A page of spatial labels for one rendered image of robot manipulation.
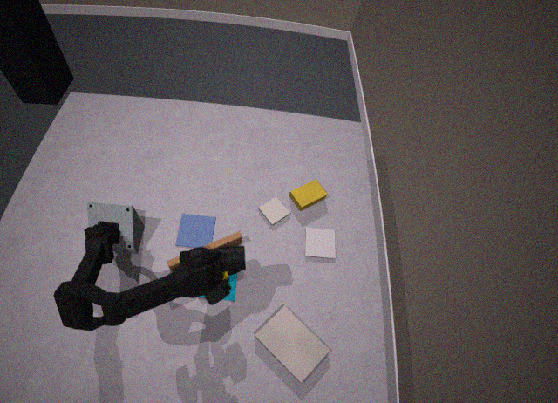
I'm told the yellow rectangular block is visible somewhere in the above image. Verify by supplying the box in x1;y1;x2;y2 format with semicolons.
289;179;327;211

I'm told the brown wooden plank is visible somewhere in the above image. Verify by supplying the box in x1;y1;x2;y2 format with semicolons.
167;232;242;273

